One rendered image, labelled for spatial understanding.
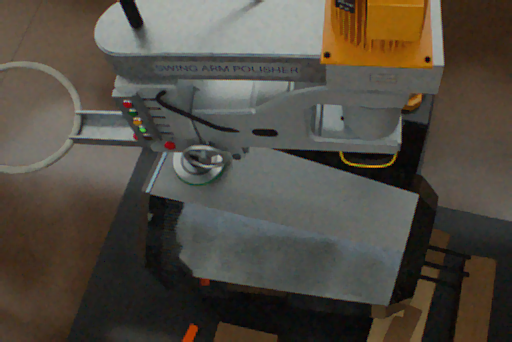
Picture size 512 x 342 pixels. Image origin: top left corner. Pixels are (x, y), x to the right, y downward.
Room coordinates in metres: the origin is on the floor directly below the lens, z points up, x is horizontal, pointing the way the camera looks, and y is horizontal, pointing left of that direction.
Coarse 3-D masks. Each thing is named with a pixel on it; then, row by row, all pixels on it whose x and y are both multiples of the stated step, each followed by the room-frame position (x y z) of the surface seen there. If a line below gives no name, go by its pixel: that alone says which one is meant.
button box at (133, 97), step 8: (112, 96) 1.05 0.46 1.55; (120, 96) 1.05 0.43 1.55; (128, 96) 1.04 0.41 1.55; (136, 96) 1.03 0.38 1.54; (120, 104) 1.05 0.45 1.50; (136, 104) 1.04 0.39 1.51; (144, 112) 1.03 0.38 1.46; (128, 120) 1.05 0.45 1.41; (144, 120) 1.04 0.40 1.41; (152, 120) 1.05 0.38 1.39; (136, 128) 1.05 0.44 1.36; (152, 128) 1.03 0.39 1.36; (152, 136) 1.04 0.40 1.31; (160, 136) 1.04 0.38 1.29
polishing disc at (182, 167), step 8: (176, 152) 1.19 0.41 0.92; (224, 152) 1.15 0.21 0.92; (176, 160) 1.16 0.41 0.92; (184, 160) 1.15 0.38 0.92; (216, 160) 1.12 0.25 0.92; (176, 168) 1.12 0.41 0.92; (184, 168) 1.11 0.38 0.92; (192, 168) 1.11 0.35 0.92; (200, 168) 1.10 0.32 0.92; (208, 168) 1.09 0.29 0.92; (216, 168) 1.08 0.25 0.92; (184, 176) 1.08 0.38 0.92; (192, 176) 1.07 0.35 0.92; (200, 176) 1.06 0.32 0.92; (208, 176) 1.06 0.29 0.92; (216, 176) 1.05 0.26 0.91
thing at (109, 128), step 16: (80, 112) 1.31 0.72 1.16; (96, 112) 1.30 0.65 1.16; (112, 112) 1.28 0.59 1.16; (80, 128) 1.27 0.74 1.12; (96, 128) 1.25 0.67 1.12; (112, 128) 1.24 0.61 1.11; (128, 128) 1.22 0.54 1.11; (96, 144) 1.18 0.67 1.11; (112, 144) 1.17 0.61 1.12; (128, 144) 1.15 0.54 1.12; (144, 144) 1.13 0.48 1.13
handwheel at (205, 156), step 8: (200, 144) 0.97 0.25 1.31; (208, 144) 1.00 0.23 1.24; (184, 152) 0.97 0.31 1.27; (192, 152) 0.97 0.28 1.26; (200, 152) 0.97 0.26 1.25; (208, 152) 0.97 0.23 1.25; (216, 152) 0.94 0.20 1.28; (192, 160) 0.98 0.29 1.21; (200, 160) 0.95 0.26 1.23; (208, 160) 0.95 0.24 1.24; (224, 160) 0.94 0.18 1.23
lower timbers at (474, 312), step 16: (432, 240) 0.86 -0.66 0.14; (448, 240) 0.84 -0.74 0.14; (432, 256) 0.78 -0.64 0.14; (480, 256) 0.73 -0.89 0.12; (480, 272) 0.65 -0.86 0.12; (464, 288) 0.59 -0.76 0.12; (480, 288) 0.57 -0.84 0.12; (464, 304) 0.51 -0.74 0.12; (480, 304) 0.49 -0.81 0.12; (464, 320) 0.43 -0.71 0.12; (480, 320) 0.41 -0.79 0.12; (464, 336) 0.35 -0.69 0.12; (480, 336) 0.34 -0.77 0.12
